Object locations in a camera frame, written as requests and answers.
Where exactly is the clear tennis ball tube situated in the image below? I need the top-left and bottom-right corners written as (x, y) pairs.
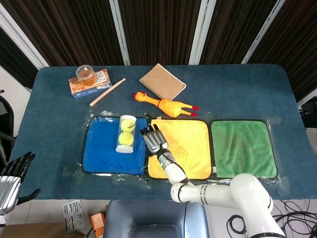
top-left (115, 115), bottom-right (137, 154)

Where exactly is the yellow rubber chicken toy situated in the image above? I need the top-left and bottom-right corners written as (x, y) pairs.
top-left (133, 91), bottom-right (200, 118)

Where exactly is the orange plastic device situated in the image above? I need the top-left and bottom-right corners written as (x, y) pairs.
top-left (89, 212), bottom-right (106, 238)

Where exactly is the brown spiral notebook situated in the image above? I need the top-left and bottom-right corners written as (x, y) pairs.
top-left (139, 63), bottom-right (187, 101)

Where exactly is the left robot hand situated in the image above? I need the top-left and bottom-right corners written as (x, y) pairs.
top-left (0, 151), bottom-right (41, 215)

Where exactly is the green cloth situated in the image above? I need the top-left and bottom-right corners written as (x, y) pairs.
top-left (210, 120), bottom-right (277, 179)

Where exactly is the black equipment with cables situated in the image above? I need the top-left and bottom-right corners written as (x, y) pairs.
top-left (299, 101), bottom-right (317, 130)

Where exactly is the white printed paper sheet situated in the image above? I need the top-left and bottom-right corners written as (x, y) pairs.
top-left (62, 199), bottom-right (86, 232)

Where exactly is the yellow cloth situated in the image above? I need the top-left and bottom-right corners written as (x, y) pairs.
top-left (148, 119), bottom-right (212, 180)

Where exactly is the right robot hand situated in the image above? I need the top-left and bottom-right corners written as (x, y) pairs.
top-left (140, 123), bottom-right (169, 153)

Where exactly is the blue cloth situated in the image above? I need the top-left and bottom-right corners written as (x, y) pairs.
top-left (82, 116), bottom-right (149, 176)

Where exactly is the wooden drumstick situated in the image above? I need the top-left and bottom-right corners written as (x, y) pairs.
top-left (89, 78), bottom-right (126, 107)

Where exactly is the clear plastic cup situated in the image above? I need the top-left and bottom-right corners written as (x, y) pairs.
top-left (75, 64), bottom-right (97, 86)

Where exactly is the black cable bundle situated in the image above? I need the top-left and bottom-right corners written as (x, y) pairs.
top-left (227, 199), bottom-right (317, 238)

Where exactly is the orange and blue carton box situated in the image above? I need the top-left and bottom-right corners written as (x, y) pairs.
top-left (68, 68), bottom-right (112, 99)

